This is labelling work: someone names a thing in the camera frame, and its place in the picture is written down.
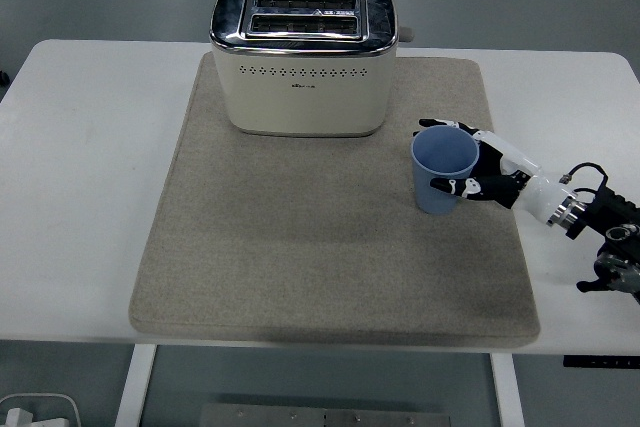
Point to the cream toaster with chrome lid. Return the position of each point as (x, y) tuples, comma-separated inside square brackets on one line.
[(300, 102)]

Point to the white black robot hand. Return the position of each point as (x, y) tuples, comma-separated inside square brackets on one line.
[(535, 192)]

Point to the white block in bin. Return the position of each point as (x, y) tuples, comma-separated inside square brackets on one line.
[(17, 418)]

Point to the grey metal plate with screws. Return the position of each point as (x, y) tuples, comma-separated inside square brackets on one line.
[(325, 417)]

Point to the beige fabric table mat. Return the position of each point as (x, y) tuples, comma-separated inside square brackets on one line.
[(300, 257)]

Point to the small black object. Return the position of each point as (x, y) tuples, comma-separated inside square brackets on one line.
[(3, 77)]

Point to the black table control panel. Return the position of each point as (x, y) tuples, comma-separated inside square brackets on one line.
[(600, 362)]

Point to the white table leg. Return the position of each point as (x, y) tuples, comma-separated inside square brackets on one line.
[(135, 387), (507, 392)]

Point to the light blue ribbed cup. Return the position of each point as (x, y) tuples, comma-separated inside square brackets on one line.
[(425, 197)]

